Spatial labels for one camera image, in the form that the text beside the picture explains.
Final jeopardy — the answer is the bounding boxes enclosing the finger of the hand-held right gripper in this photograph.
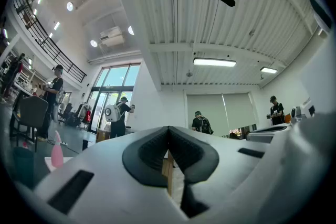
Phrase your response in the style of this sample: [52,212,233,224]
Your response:
[251,111,336,224]
[246,125,292,144]

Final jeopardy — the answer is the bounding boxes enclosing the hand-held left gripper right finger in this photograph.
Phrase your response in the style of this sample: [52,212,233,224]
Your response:
[168,125,274,224]

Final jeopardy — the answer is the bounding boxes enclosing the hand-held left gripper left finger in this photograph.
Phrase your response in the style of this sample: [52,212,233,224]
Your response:
[15,125,190,224]

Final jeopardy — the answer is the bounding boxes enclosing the pink spray bottle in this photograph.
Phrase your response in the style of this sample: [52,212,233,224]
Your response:
[50,130,65,168]

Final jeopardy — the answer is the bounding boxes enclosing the grey roller blind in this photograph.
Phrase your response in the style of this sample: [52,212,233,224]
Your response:
[186,93,229,137]
[223,92,258,130]

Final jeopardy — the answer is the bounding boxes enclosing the cardboard box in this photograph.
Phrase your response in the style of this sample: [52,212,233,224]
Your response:
[95,127,111,143]

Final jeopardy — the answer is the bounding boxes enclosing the white round backpack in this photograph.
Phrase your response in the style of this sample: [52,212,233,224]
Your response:
[104,103,122,123]

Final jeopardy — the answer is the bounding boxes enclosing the black office chair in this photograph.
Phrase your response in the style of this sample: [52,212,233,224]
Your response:
[57,102,80,127]

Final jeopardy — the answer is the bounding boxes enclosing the glass entrance door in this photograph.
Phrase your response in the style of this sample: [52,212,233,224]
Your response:
[87,63,142,135]

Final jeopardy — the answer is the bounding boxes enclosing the long ceiling lamp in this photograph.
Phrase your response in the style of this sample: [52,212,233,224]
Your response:
[193,57,237,68]

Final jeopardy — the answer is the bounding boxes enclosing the grey chair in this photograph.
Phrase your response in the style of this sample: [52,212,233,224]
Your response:
[9,95,49,152]

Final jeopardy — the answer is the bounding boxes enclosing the black balcony railing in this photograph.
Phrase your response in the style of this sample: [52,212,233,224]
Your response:
[11,0,88,83]

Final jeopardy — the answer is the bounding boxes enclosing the white ceiling air conditioner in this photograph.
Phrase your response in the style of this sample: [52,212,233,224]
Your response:
[99,26,125,48]

